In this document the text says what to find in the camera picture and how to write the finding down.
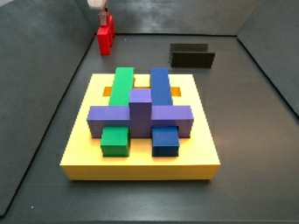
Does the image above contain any yellow board base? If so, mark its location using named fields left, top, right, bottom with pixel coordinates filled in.
left=60, top=73, right=220, bottom=180

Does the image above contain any black angle bracket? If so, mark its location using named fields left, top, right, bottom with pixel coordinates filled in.
left=170, top=44, right=215, bottom=68

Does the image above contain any blue bar block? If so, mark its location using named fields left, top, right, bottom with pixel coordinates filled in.
left=150, top=67, right=180, bottom=157

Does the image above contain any red cross block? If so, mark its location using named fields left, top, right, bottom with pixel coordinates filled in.
left=98, top=15, right=115, bottom=55

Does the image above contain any green bar block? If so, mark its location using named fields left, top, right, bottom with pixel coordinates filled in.
left=100, top=67, right=135, bottom=157

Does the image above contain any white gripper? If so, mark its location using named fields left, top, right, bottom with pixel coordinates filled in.
left=87, top=0, right=108, bottom=25

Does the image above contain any purple cross block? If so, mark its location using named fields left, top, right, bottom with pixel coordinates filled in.
left=87, top=88, right=194, bottom=138

